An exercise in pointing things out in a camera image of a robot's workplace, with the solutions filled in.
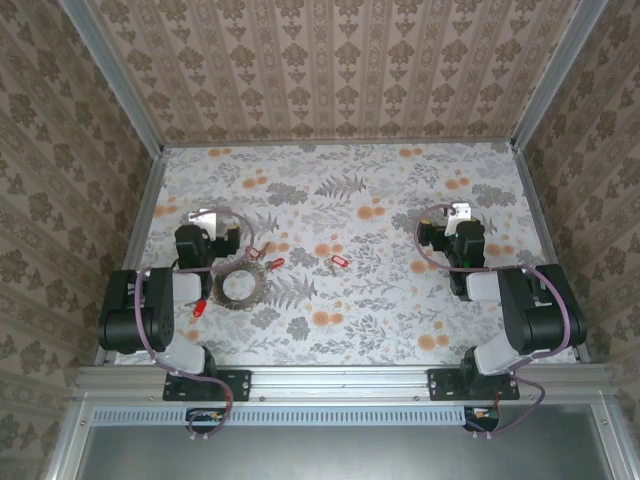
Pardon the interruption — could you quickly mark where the large metal keyring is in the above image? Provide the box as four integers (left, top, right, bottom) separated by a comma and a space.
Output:
212, 266, 272, 312

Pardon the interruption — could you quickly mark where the grey metal panel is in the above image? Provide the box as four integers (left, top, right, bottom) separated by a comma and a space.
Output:
74, 424, 614, 480

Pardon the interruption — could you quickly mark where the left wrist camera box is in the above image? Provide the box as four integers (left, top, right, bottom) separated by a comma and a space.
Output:
187, 208, 220, 241

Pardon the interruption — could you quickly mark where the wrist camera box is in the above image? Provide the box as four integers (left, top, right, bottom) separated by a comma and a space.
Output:
187, 208, 220, 241
448, 201, 474, 225

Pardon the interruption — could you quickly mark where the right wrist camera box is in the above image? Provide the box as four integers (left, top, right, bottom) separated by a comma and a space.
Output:
448, 201, 474, 225

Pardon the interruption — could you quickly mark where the aluminium table side rail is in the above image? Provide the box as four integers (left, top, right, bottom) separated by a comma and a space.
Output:
97, 149, 169, 366
510, 147, 591, 364

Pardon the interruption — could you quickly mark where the aluminium table back rail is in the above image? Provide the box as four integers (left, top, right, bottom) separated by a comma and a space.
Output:
162, 139, 519, 150

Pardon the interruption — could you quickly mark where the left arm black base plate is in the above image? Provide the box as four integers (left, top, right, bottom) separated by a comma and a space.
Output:
163, 368, 251, 403

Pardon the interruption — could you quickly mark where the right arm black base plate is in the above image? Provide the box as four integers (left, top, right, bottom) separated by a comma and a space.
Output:
427, 368, 520, 403

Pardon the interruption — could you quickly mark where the black connector with wires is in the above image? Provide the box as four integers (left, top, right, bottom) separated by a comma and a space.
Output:
185, 407, 227, 435
463, 405, 501, 434

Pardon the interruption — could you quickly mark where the aluminium mounting rail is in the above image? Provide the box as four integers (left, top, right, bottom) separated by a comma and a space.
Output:
74, 363, 617, 402

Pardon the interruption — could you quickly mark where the aluminium corner post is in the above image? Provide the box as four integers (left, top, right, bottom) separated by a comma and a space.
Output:
58, 0, 166, 154
510, 0, 604, 151

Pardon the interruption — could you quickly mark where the grey slotted cable duct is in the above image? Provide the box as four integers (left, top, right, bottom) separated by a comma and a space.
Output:
92, 404, 501, 426

